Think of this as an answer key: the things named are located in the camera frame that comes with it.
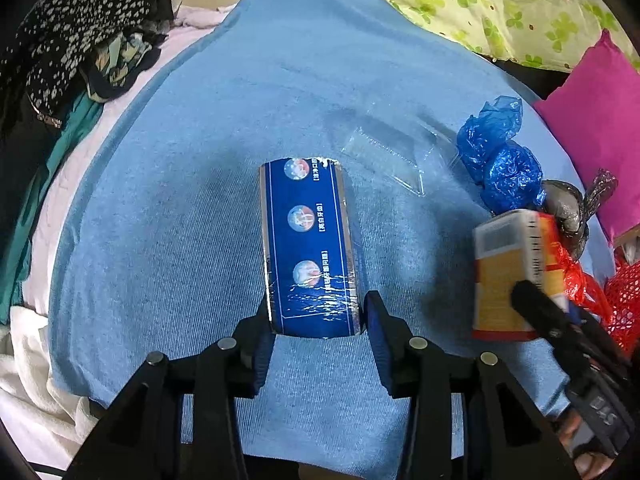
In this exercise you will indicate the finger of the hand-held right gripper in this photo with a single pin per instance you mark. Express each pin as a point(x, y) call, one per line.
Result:
point(537, 310)
point(595, 332)

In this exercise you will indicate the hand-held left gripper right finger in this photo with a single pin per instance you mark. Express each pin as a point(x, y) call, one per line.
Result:
point(377, 350)

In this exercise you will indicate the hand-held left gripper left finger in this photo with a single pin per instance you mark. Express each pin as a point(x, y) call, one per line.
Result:
point(260, 360)

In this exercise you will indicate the orange and white carton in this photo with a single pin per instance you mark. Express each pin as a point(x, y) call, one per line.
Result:
point(500, 280)

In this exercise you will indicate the dark blue printed carton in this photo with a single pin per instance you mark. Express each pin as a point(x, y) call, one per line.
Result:
point(305, 240)

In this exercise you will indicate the blue plastic bag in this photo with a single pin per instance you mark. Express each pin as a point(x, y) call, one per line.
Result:
point(500, 170)

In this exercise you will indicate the person's right hand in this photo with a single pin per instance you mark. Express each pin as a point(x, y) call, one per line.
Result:
point(597, 467)

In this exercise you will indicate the red mesh bag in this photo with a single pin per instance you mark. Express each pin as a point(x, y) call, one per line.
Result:
point(625, 300)

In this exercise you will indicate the red plastic bag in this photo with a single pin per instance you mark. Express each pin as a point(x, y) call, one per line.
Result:
point(580, 285)

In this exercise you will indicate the grey plastic bag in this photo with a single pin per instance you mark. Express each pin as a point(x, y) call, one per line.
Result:
point(565, 205)

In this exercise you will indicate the magenta pillow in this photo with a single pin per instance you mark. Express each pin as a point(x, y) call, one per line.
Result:
point(595, 125)

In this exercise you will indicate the clear plastic blister packaging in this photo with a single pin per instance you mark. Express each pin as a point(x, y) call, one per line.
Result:
point(390, 155)

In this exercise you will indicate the light blue towel blanket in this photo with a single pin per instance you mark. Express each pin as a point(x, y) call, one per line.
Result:
point(200, 160)

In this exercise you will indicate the white fluffy blanket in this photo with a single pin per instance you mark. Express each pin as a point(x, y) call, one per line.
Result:
point(30, 375)

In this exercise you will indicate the teal cloth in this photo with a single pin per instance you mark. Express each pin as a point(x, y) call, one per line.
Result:
point(50, 170)

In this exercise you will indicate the pale pink bed sheet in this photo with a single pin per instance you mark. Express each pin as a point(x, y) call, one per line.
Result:
point(150, 75)

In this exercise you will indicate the green clover print blanket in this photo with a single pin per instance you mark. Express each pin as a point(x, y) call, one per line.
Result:
point(500, 5)

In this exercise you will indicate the green patterned garment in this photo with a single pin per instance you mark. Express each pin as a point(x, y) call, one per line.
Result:
point(120, 65)

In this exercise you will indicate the black white-dotted cloth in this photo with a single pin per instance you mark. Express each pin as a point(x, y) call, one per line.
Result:
point(75, 25)

